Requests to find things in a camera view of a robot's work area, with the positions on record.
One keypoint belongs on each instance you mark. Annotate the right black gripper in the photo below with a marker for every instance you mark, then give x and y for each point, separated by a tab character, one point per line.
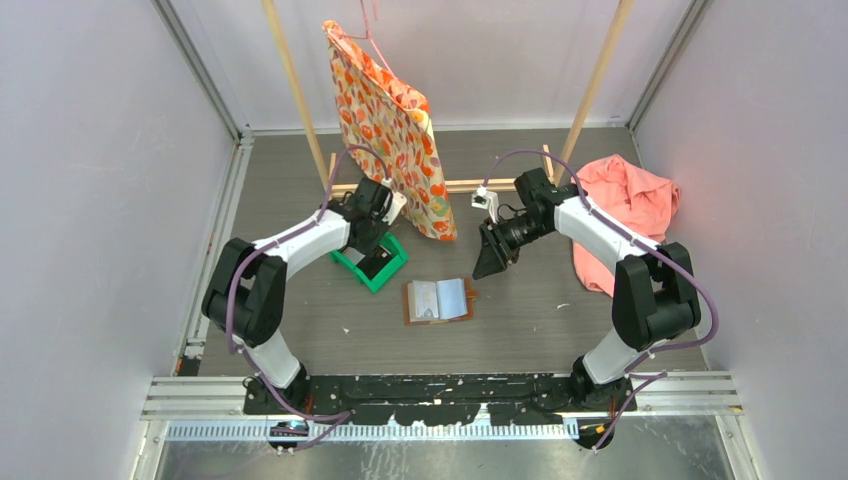
496	251

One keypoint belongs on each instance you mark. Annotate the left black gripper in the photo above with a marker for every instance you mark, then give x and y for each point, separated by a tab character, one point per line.
368	248

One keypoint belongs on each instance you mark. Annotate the green plastic card bin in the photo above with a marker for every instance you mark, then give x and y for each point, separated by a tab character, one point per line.
375	270

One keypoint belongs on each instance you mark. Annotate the brown leather card holder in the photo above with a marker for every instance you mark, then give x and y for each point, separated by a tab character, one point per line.
456	297

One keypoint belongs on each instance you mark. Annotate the silver grey credit card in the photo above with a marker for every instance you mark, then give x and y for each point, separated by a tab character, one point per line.
424	302

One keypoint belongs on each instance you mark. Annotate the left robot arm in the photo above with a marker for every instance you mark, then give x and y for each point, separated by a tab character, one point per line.
246	293

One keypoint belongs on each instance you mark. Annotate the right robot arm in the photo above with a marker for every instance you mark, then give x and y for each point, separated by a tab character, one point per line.
653	299

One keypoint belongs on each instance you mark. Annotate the floral fabric bag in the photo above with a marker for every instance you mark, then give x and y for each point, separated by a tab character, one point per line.
403	137

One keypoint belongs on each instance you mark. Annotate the pink crumpled cloth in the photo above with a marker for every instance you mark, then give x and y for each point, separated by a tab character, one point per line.
642	201

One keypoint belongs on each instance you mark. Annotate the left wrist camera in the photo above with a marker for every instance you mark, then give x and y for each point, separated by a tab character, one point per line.
396	204

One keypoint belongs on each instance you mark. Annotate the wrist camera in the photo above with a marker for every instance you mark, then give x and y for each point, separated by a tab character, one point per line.
396	204
485	199

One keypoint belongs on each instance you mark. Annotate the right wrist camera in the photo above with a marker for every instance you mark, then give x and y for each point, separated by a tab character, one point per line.
485	199

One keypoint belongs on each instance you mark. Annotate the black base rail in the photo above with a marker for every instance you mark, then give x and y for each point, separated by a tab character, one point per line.
440	400

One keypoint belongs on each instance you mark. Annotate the pink wire hanger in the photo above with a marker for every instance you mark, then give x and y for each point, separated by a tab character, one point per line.
367	56

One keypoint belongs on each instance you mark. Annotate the aluminium frame rail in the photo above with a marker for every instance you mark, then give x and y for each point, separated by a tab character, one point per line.
213	408

